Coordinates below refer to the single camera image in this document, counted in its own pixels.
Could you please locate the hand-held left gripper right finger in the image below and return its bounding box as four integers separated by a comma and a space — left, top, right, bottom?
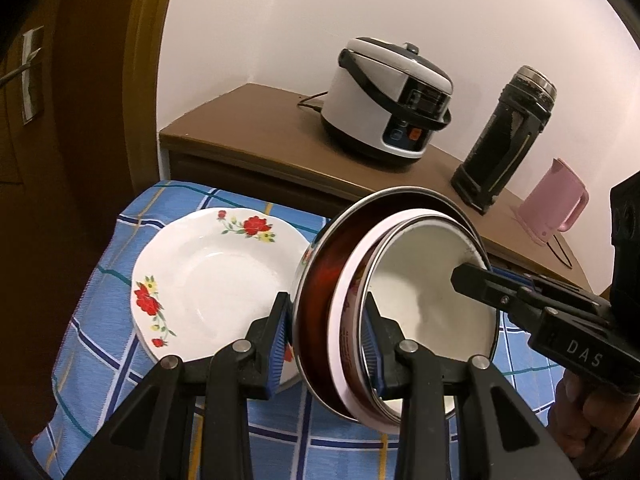
362, 292, 571, 480

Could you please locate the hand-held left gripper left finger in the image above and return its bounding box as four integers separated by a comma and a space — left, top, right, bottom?
65, 291, 293, 480

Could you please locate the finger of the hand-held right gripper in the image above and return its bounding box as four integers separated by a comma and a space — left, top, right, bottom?
492, 267, 616, 317
450, 262, 556, 332

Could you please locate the pink plastic bowl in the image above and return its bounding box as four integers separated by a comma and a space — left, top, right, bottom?
327, 207, 481, 433

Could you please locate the small white bowl with dark rim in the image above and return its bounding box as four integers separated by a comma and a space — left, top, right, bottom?
367, 215, 501, 416

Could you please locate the stainless steel bowl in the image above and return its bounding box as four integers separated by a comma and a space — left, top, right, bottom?
291, 186, 493, 423

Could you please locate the white plate with red flowers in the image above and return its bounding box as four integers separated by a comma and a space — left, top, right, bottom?
130, 207, 313, 392

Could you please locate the person's right hand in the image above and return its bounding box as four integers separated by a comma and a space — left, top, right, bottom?
547, 372, 640, 467

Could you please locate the pink electric kettle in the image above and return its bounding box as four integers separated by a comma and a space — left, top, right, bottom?
515, 158, 589, 247

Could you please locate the black thermos flask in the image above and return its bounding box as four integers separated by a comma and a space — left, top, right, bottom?
451, 65, 557, 216

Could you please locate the blue plaid tablecloth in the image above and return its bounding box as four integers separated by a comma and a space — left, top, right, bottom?
30, 180, 566, 480

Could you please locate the white and black rice cooker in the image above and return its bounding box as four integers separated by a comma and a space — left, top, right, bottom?
320, 36, 454, 162

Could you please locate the brown wooden cabinet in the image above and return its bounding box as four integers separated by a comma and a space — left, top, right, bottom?
159, 83, 611, 301

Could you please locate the brown wooden door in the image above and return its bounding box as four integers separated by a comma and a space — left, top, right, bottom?
0, 0, 151, 411

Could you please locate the black kettle cable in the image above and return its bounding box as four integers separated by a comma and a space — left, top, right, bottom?
547, 235, 574, 271

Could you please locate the black rice cooker cable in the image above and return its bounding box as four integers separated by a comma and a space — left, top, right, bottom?
298, 91, 329, 111

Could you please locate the brown wooden door frame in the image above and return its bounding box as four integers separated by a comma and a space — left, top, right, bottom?
122, 0, 195, 196

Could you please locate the metal door handle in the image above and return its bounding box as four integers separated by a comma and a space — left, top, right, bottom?
0, 25, 45, 123

